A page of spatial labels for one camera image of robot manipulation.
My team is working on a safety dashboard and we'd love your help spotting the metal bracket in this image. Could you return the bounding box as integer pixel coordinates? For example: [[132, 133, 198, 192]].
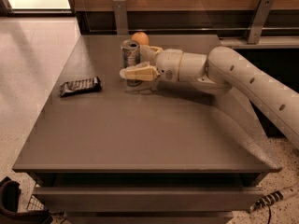
[[113, 0, 129, 35], [247, 0, 275, 44]]

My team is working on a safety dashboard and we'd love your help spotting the orange fruit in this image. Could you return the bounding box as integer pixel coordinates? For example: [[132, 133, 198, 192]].
[[132, 32, 150, 45]]

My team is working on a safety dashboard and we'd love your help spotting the right metal bracket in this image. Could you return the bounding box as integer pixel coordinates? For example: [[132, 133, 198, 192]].
[[247, 0, 275, 44]]

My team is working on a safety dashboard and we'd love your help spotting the wire mesh basket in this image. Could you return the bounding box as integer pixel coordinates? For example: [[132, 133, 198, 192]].
[[26, 195, 45, 211]]

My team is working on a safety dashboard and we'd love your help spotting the left metal bracket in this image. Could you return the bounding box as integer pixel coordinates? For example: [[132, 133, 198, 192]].
[[113, 0, 129, 35]]

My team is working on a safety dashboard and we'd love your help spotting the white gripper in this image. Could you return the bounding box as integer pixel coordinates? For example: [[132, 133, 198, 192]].
[[120, 45, 206, 82]]

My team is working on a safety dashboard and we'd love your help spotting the white power strip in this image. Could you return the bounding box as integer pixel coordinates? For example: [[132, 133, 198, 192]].
[[248, 185, 298, 213]]

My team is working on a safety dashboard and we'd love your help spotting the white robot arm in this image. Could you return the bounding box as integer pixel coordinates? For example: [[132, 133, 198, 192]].
[[120, 46, 299, 147]]

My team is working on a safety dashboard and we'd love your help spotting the silver redbull can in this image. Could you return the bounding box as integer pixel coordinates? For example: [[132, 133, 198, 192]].
[[121, 39, 144, 88]]

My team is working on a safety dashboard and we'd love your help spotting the dark snack bar wrapper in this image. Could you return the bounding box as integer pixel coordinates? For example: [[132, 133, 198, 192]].
[[59, 77, 102, 97]]

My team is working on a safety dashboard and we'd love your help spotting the black cable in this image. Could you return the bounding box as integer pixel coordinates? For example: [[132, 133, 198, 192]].
[[266, 203, 273, 224]]

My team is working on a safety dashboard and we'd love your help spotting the dark curved object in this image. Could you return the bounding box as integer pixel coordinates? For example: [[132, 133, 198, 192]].
[[0, 176, 53, 224]]

